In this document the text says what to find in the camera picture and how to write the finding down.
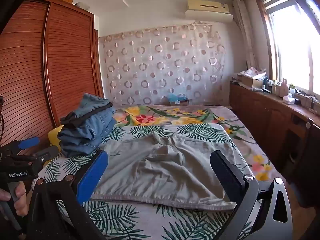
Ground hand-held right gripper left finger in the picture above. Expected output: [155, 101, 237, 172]
[26, 150, 109, 240]

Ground yellow pillow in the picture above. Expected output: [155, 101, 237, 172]
[48, 125, 63, 161]

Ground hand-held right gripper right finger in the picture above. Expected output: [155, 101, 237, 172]
[210, 150, 293, 240]

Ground person's left hand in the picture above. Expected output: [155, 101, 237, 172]
[0, 181, 27, 217]

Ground white air deflector board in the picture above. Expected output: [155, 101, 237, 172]
[185, 9, 234, 22]

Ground circle pattern curtain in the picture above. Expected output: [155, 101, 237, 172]
[98, 21, 227, 107]

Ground box with blue packets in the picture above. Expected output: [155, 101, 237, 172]
[167, 94, 189, 106]

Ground wooden cabinet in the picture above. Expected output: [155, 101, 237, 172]
[229, 82, 320, 207]

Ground floral bed sheet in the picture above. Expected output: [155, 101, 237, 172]
[112, 104, 283, 183]

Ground black folded pants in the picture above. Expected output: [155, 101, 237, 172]
[60, 104, 113, 128]

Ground cardboard box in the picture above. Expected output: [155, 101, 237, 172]
[239, 73, 263, 89]

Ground beige window curtain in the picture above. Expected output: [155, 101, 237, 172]
[232, 0, 258, 68]

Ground wooden wardrobe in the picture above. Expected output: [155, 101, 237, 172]
[0, 0, 105, 156]

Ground white tissue pack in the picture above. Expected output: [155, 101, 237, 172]
[283, 93, 296, 105]

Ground grey pants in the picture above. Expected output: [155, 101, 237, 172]
[90, 131, 237, 211]

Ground light blue folded jeans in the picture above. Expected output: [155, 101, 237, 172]
[74, 93, 113, 121]

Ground dark chair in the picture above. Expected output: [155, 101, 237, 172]
[285, 119, 320, 208]

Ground leaf print blanket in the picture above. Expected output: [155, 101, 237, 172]
[37, 124, 253, 240]

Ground wall air conditioner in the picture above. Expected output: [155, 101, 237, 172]
[186, 0, 230, 14]

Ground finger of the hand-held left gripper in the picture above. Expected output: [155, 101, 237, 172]
[5, 137, 40, 155]
[15, 146, 60, 167]

